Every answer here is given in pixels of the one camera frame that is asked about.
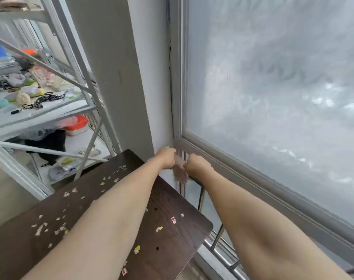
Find pile of black hair ties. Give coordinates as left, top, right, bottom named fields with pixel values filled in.
left=21, top=91, right=66, bottom=110

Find cream soft toy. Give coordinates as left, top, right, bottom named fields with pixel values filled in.
left=16, top=92, right=31, bottom=106

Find white container with orange lid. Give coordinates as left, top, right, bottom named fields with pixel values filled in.
left=61, top=115, right=89, bottom=137

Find person's left forearm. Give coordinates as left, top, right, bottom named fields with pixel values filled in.
left=21, top=164, right=161, bottom=280

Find steel railing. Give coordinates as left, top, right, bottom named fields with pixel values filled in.
left=177, top=148, right=246, bottom=280

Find black bag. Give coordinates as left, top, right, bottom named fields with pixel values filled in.
left=25, top=129, right=66, bottom=166

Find person's right hand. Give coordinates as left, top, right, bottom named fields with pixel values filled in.
left=183, top=154, right=215, bottom=178

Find white cloth pouch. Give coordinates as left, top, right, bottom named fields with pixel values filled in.
left=48, top=164, right=71, bottom=181

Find frosted window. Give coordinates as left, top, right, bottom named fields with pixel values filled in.
left=181, top=0, right=354, bottom=231

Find paper scraps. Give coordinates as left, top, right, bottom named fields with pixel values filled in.
left=31, top=164, right=185, bottom=276

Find person's left hand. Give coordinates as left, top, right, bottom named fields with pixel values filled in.
left=154, top=146, right=177, bottom=170

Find clear packet with yellow item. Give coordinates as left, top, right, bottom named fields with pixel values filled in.
left=56, top=156, right=78, bottom=172

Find pink cleaning cloth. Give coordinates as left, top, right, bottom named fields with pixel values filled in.
left=172, top=154, right=191, bottom=184

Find person's right forearm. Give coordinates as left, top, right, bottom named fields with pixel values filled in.
left=201, top=169, right=354, bottom=280

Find white metal shelf rack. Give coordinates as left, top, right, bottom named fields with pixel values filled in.
left=0, top=0, right=122, bottom=200

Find translucent plastic bag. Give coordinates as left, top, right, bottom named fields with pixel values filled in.
left=25, top=115, right=78, bottom=141

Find pastel striped pouch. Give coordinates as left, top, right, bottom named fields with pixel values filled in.
left=21, top=86, right=45, bottom=98

